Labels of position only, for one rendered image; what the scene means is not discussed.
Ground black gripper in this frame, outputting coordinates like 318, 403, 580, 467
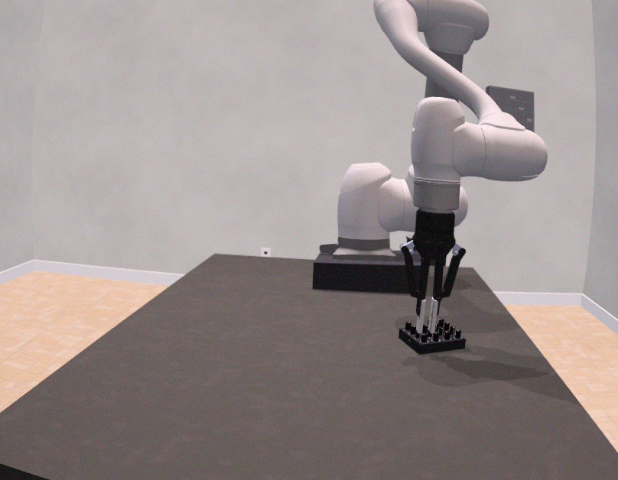
400, 209, 466, 333

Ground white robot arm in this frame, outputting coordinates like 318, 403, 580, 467
320, 0, 548, 261

